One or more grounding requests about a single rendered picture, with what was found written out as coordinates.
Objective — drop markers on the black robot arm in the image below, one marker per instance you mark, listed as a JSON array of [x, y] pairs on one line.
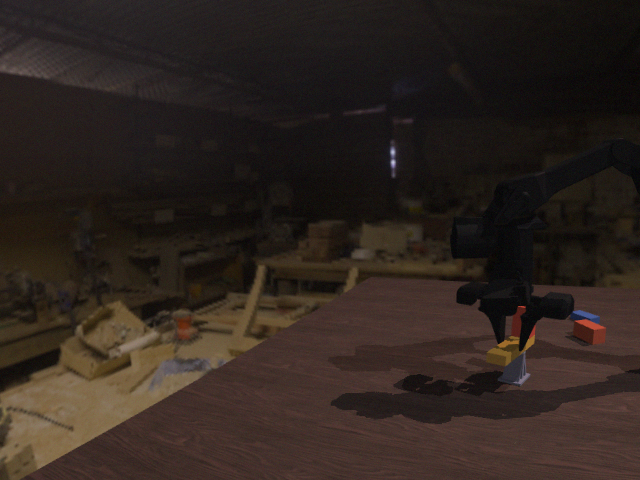
[[477, 237]]

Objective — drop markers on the orange-red rectangular block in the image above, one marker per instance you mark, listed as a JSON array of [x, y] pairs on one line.
[[589, 331]]

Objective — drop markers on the blue flat bar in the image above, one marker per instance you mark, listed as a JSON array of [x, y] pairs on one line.
[[580, 315]]

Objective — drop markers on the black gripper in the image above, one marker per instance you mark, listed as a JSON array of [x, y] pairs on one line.
[[553, 305]]

